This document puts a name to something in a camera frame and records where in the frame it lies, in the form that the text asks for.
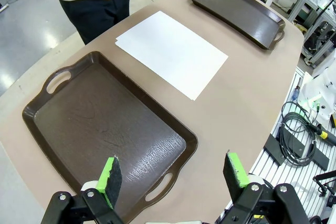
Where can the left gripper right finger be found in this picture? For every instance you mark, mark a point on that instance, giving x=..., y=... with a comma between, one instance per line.
x=236, y=174

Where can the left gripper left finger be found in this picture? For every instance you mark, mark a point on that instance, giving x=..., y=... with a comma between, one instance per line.
x=110, y=179

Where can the white A4 paper stack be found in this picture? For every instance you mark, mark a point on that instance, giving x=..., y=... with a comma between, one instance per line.
x=170, y=53

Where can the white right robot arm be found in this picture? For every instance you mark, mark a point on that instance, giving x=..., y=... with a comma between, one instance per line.
x=325, y=87

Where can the black jointed stand arm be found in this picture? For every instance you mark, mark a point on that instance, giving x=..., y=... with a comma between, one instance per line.
x=325, y=176

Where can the aluminium profile cart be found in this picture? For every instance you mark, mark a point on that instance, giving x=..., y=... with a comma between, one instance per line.
x=309, y=51

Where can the blue red screwdriver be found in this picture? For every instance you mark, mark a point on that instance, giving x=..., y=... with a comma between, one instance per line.
x=296, y=94

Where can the black trousers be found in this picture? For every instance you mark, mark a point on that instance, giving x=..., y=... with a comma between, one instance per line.
x=92, y=16

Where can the white slotted base plate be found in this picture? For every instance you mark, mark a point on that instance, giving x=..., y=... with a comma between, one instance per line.
x=275, y=182

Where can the black metal bracket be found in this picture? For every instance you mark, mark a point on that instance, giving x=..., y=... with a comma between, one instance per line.
x=321, y=159
x=273, y=150

